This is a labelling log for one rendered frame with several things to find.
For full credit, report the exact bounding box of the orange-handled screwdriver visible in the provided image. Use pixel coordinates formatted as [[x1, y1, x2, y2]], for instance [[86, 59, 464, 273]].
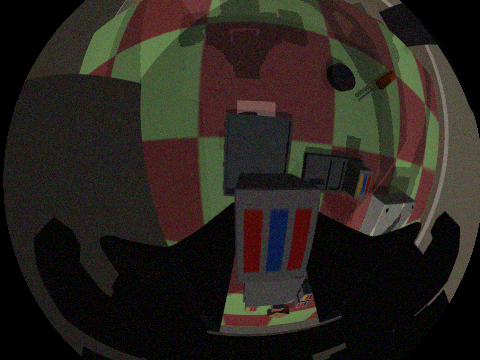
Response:
[[359, 71, 396, 101]]

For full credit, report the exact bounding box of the brown block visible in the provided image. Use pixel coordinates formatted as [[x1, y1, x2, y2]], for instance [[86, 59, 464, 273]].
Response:
[[267, 308, 289, 319]]

